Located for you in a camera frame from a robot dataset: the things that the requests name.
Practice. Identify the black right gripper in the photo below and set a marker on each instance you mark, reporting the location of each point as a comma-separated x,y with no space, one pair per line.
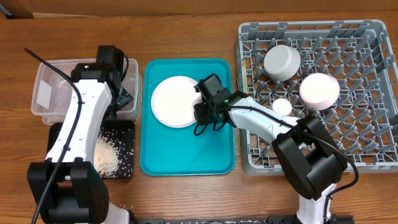
198,109

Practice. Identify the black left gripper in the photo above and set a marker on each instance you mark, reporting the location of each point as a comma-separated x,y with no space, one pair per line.
125,98

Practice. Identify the large pink plate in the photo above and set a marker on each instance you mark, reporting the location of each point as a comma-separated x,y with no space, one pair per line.
173,99

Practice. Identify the rice food waste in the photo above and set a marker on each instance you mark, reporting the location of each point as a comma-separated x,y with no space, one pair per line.
114,152

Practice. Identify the pale green cup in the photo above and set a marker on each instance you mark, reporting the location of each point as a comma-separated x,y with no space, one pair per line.
282,106

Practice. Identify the grey bowl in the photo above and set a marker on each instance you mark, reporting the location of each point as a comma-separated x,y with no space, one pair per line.
282,62

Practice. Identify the small pink plate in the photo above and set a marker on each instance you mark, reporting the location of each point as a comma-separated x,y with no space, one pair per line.
319,91

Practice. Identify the wooden chopstick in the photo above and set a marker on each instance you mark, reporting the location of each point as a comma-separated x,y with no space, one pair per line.
245,75

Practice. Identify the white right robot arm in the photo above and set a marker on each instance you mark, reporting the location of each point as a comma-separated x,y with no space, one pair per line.
310,159

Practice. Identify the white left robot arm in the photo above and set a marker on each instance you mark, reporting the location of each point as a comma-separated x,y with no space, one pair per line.
66,186

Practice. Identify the grey dishwasher rack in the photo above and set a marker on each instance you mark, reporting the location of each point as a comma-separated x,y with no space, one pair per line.
359,54

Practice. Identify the black tray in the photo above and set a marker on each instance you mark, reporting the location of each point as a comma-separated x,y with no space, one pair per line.
83,144

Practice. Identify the teal serving tray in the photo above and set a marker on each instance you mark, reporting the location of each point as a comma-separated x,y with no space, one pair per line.
178,151

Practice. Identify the clear plastic bin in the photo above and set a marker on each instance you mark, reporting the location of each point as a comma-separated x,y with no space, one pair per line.
52,95

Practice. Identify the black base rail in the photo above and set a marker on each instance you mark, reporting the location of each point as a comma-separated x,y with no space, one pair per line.
217,221

